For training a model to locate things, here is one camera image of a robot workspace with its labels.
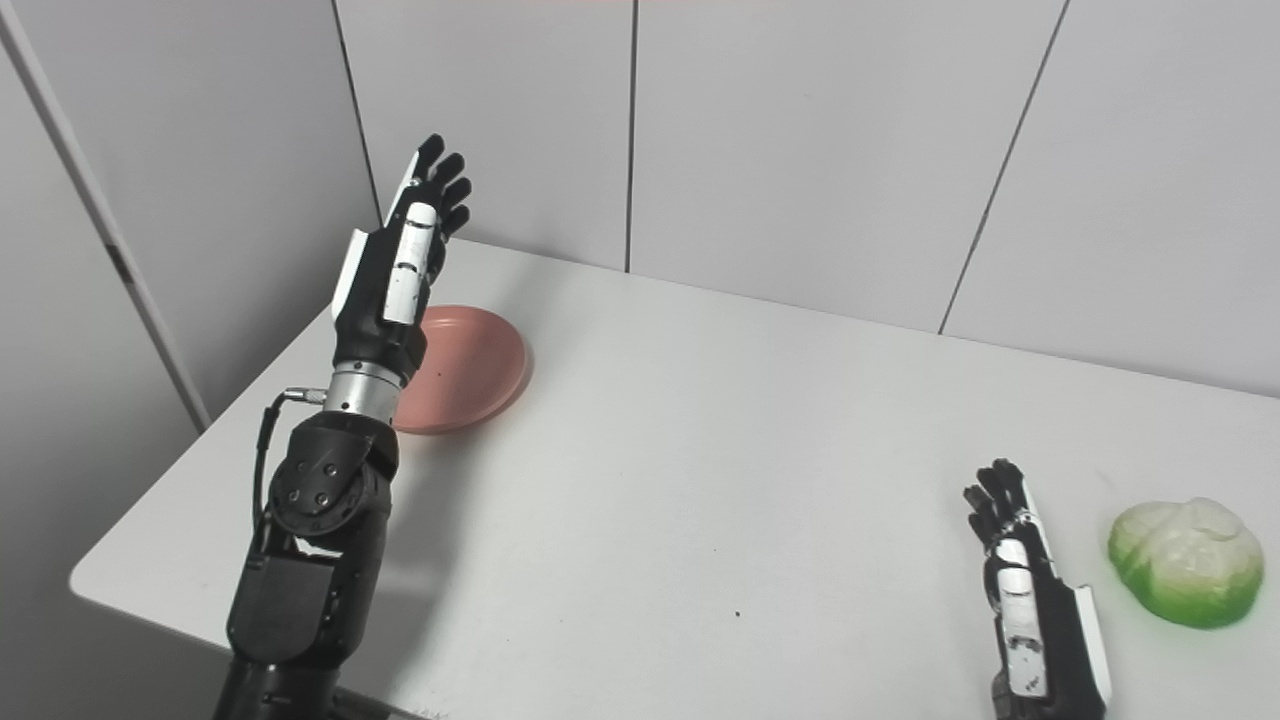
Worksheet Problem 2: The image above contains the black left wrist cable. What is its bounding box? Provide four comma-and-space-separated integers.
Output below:
250, 387, 328, 561

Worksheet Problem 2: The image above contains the pink round plate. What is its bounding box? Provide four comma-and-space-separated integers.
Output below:
392, 305, 529, 435

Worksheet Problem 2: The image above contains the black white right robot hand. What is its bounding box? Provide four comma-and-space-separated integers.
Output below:
963, 459, 1113, 720

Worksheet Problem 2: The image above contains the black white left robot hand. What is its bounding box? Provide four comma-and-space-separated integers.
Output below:
331, 134, 474, 382

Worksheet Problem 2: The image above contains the green white toy cabbage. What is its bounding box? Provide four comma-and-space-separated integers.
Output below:
1107, 497, 1265, 630

